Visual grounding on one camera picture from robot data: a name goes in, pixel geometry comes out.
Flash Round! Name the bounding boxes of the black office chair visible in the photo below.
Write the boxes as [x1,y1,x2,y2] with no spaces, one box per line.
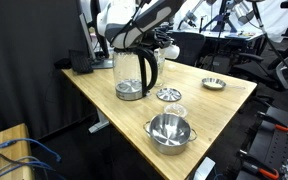
[232,39,288,93]

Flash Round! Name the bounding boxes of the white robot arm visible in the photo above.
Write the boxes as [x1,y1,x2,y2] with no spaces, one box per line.
[97,0,184,49]

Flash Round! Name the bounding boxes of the clear glass lid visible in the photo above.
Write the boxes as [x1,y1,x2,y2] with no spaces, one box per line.
[164,103,188,118]

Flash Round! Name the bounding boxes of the small steel pan with grains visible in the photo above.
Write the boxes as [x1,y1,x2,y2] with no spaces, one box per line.
[202,77,242,90]

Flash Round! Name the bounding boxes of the glass electric kettle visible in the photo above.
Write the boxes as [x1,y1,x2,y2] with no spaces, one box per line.
[113,47,158,101]

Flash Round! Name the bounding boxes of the stainless steel pot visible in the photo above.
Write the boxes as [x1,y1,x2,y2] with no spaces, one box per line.
[143,113,197,155]

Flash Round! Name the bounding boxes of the blue cables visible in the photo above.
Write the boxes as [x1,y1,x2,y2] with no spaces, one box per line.
[0,138,62,180]

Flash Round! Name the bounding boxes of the round metal pot lid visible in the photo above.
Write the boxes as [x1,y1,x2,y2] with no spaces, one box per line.
[156,88,182,102]

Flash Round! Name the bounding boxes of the white plastic cup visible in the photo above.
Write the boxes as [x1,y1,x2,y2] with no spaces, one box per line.
[164,45,180,59]

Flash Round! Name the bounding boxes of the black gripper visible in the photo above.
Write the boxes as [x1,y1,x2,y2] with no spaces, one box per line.
[143,29,173,49]

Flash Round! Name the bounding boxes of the black keyboard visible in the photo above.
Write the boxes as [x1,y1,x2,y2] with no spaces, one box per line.
[69,50,93,74]

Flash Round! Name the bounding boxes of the green couscous box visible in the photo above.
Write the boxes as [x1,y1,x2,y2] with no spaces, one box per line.
[154,49,165,75]

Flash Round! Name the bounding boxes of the black computer monitor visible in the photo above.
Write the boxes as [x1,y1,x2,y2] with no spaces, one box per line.
[79,0,113,69]

